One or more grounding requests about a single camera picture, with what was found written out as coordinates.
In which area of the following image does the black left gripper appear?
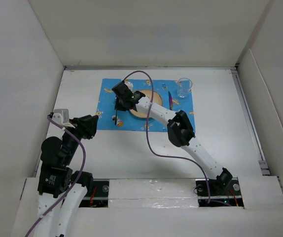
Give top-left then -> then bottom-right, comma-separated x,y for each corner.
63,114 -> 98,164

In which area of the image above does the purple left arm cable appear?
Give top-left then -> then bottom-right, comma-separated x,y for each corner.
24,116 -> 87,237

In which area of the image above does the blue space-print cloth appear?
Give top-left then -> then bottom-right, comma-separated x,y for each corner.
96,79 -> 195,132

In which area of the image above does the iridescent knife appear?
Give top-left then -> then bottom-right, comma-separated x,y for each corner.
168,91 -> 174,110

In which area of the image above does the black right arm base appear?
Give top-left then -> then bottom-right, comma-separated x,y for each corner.
193,178 -> 244,207

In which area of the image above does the beige bird-pattern plate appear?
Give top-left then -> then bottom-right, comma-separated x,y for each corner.
130,90 -> 163,119

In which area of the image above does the aluminium rail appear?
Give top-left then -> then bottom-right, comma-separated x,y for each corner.
231,68 -> 271,176

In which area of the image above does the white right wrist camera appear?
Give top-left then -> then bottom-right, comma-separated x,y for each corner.
123,80 -> 134,91

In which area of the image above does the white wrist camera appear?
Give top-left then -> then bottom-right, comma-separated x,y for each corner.
123,80 -> 134,91
48,109 -> 72,128

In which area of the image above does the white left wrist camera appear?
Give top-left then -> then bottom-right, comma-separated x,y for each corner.
48,109 -> 72,128

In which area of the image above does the clear plastic cup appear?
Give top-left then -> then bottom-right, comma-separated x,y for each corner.
177,78 -> 193,98

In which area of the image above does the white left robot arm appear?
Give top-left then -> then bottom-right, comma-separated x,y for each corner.
34,110 -> 99,237

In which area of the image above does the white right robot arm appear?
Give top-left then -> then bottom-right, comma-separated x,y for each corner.
112,81 -> 233,196

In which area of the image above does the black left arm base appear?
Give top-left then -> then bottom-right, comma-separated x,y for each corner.
79,179 -> 109,208

